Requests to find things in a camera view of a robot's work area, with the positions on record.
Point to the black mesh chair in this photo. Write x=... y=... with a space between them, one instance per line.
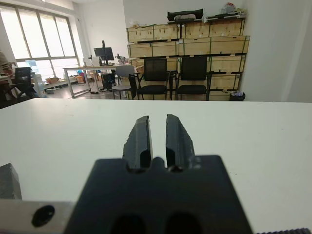
x=193 y=68
x=154 y=69

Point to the black trash bin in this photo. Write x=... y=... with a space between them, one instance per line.
x=237 y=97

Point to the desk with black monitor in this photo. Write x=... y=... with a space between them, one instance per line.
x=80 y=67

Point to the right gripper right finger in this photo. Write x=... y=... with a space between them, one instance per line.
x=176 y=141

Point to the white clutter pile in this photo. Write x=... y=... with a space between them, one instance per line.
x=230 y=8

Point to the long black bag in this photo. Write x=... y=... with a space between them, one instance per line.
x=185 y=13

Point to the black box base white lining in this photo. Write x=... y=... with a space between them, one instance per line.
x=8 y=182

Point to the black office chair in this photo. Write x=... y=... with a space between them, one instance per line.
x=22 y=75

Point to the black computer tower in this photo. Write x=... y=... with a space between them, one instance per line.
x=107 y=81

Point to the person in striped sweater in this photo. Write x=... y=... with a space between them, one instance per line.
x=3 y=63

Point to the blue water jug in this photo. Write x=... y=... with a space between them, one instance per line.
x=31 y=64

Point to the plywood shipping crate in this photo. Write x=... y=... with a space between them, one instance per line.
x=219 y=29
x=226 y=63
x=151 y=50
x=219 y=95
x=219 y=46
x=146 y=34
x=224 y=81

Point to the large multi-pane window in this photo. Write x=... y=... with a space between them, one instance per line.
x=31 y=36

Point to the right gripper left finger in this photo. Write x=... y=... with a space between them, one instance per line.
x=140 y=141

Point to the black computer monitor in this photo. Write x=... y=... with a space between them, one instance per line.
x=103 y=53

